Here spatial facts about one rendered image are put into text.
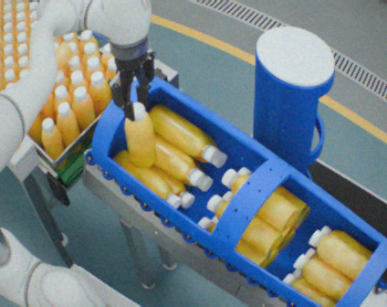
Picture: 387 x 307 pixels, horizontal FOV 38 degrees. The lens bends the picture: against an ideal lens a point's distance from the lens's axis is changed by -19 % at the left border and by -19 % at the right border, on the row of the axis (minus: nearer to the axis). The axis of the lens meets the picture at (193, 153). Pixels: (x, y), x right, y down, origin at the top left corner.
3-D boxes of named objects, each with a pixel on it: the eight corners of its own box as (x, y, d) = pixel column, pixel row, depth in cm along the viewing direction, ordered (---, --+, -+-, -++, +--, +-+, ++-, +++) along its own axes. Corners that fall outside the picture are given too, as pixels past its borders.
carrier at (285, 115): (256, 230, 262) (317, 212, 264) (272, 93, 189) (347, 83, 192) (240, 173, 277) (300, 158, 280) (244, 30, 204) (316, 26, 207)
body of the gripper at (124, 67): (127, 66, 131) (130, 92, 139) (155, 43, 135) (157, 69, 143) (104, 52, 134) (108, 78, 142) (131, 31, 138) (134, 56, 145)
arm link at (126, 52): (158, 27, 130) (159, 45, 135) (129, 14, 133) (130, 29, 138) (127, 51, 126) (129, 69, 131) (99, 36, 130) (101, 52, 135)
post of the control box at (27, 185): (75, 280, 264) (14, 162, 181) (69, 275, 266) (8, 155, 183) (80, 275, 266) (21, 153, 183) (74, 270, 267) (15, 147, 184)
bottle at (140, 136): (133, 172, 168) (126, 128, 152) (126, 150, 171) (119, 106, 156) (161, 164, 169) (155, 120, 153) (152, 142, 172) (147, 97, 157)
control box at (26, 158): (21, 183, 177) (14, 164, 168) (-8, 148, 184) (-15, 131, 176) (40, 162, 181) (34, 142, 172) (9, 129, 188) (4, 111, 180)
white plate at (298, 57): (273, 89, 188) (273, 91, 189) (346, 79, 191) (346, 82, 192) (245, 28, 203) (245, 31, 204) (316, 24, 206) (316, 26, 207)
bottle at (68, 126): (70, 133, 198) (62, 98, 183) (87, 142, 196) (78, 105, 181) (59, 150, 195) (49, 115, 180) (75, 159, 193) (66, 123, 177)
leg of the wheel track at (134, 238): (150, 291, 262) (130, 230, 210) (140, 284, 264) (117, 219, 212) (158, 283, 264) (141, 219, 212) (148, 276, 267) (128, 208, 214)
